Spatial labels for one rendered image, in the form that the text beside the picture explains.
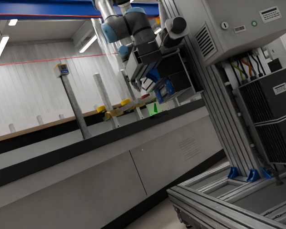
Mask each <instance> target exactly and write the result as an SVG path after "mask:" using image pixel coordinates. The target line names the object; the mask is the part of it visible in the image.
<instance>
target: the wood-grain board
mask: <svg viewBox="0 0 286 229"><path fill-rule="evenodd" d="M117 107H119V108H120V107H123V106H122V105H121V103H120V104H116V105H112V108H113V109H116V108H117ZM100 113H101V112H100ZM95 114H99V113H98V111H97V110H94V111H90V112H87V113H83V114H82V115H83V117H84V118H85V117H88V116H92V115H95ZM74 120H76V117H75V116H72V117H68V118H65V119H60V120H57V121H53V122H50V123H46V124H42V125H38V126H35V127H32V128H28V129H24V130H20V131H16V132H13V133H10V134H5V135H2V136H0V142H1V141H4V140H7V139H11V138H14V137H18V136H21V135H25V134H29V133H32V132H35V131H39V130H42V129H46V128H49V127H53V126H56V125H60V124H64V123H67V122H70V121H74Z"/></svg>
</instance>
